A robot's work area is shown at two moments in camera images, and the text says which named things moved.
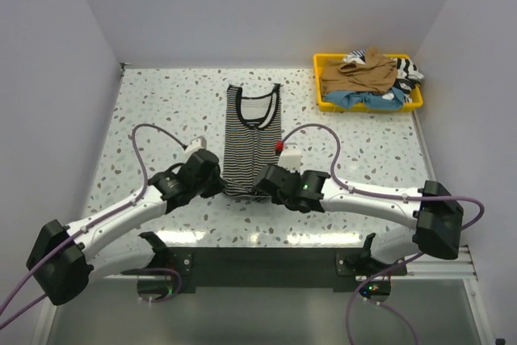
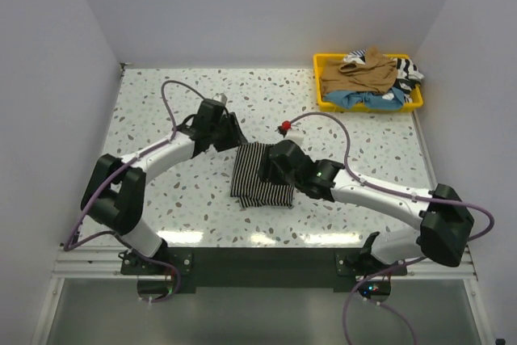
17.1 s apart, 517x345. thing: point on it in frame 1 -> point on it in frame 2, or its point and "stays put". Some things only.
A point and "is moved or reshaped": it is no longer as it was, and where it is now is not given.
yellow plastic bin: (326, 107) stays put
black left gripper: (218, 186) -> (236, 137)
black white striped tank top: (252, 140) is moved or reshaped
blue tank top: (373, 101) stays put
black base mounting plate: (266, 267) stays put
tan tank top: (375, 73) stays put
